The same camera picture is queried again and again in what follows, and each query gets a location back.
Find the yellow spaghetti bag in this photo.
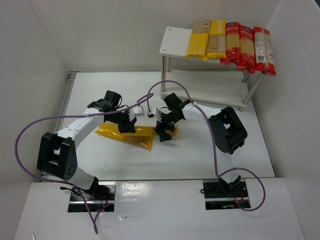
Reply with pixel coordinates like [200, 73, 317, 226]
[185, 18, 212, 61]
[133, 125, 179, 138]
[95, 122, 154, 151]

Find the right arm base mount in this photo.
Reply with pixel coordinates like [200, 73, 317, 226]
[200, 180, 251, 210]

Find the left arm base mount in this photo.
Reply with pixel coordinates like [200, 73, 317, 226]
[67, 182, 116, 213]

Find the purple cable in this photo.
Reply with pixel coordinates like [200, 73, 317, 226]
[14, 92, 154, 235]
[148, 79, 267, 212]

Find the yellow spaghetti box on shelf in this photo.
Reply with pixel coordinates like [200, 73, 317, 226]
[206, 20, 227, 60]

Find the red spaghetti bag left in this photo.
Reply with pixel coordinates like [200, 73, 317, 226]
[220, 22, 241, 65]

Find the red spaghetti bag right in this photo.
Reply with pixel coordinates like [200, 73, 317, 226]
[253, 26, 276, 77]

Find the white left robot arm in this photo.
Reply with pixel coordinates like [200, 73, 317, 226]
[36, 90, 144, 199]

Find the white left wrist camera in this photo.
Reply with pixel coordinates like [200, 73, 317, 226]
[128, 105, 145, 121]

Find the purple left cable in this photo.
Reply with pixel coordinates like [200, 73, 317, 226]
[14, 92, 154, 235]

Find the white two-tier shelf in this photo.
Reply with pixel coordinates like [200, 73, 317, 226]
[159, 26, 265, 111]

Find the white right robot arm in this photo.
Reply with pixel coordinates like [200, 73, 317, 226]
[148, 93, 248, 197]

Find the yellow spaghetti bag on shelf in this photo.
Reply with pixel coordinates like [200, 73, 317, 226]
[185, 18, 212, 61]

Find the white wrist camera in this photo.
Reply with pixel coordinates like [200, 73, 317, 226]
[147, 107, 163, 122]
[128, 105, 145, 121]

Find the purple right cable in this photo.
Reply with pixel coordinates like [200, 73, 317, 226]
[148, 79, 267, 212]

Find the red spaghetti bag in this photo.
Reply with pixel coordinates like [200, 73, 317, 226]
[253, 26, 276, 77]
[220, 22, 241, 65]
[237, 24, 255, 74]

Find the red spaghetti bag middle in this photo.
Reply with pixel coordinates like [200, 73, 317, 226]
[237, 24, 255, 74]

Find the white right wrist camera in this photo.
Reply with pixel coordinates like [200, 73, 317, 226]
[147, 107, 163, 122]

